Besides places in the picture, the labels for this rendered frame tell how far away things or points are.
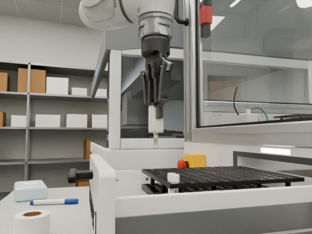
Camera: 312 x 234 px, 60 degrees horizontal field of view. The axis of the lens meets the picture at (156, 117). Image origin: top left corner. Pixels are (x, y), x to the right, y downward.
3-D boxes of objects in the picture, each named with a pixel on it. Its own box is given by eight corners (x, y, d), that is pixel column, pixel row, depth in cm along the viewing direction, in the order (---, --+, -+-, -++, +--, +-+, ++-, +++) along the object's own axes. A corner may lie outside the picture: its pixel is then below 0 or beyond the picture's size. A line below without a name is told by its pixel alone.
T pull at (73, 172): (67, 184, 38) (67, 173, 38) (69, 176, 45) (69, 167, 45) (94, 182, 39) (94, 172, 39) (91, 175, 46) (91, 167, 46)
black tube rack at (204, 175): (170, 233, 36) (170, 184, 36) (141, 202, 53) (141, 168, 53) (305, 219, 42) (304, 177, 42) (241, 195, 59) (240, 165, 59)
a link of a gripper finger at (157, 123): (161, 105, 70) (163, 105, 69) (162, 133, 69) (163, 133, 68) (151, 105, 68) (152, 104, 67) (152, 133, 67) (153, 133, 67)
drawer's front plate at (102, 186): (97, 279, 28) (99, 171, 29) (88, 207, 56) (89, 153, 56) (114, 276, 28) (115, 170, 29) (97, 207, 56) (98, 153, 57)
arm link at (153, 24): (148, 9, 65) (148, 33, 64) (179, 16, 69) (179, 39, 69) (132, 22, 72) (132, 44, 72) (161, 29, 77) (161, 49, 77)
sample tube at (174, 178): (179, 209, 37) (179, 174, 37) (171, 209, 37) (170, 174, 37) (179, 206, 38) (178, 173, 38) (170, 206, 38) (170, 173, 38)
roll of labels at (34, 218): (12, 242, 52) (12, 220, 53) (13, 230, 59) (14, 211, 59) (50, 236, 55) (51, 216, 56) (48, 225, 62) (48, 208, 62)
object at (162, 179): (170, 188, 36) (170, 184, 36) (141, 172, 53) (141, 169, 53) (183, 188, 37) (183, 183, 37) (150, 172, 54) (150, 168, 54)
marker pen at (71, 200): (29, 205, 79) (29, 200, 80) (31, 204, 81) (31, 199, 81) (78, 204, 82) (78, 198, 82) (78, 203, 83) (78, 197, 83)
